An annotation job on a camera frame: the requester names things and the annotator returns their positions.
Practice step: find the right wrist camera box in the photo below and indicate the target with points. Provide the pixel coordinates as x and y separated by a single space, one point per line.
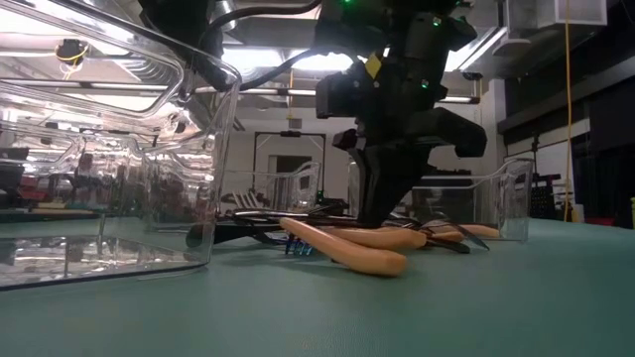
337 96

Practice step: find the green table mat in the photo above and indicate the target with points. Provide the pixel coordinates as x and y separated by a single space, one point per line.
446 307

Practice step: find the red box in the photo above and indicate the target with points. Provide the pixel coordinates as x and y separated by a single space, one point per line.
601 222

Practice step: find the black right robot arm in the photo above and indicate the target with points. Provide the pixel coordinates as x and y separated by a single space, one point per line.
397 20

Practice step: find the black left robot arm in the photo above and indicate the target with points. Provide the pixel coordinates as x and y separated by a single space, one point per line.
173 20

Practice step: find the black tripod equipment stand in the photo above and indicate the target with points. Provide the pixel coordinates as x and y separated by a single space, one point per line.
546 198

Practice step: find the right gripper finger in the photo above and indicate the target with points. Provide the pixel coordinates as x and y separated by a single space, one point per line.
361 183
394 183

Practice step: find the long ceiling light bar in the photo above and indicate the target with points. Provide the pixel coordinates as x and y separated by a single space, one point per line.
297 92

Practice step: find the black device with green light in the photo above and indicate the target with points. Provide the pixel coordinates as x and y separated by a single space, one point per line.
327 202

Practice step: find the silver fork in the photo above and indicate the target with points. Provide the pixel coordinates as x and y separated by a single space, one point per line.
481 231

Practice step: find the clear plastic bin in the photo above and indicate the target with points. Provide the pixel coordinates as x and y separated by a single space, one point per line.
511 198
149 198
297 188

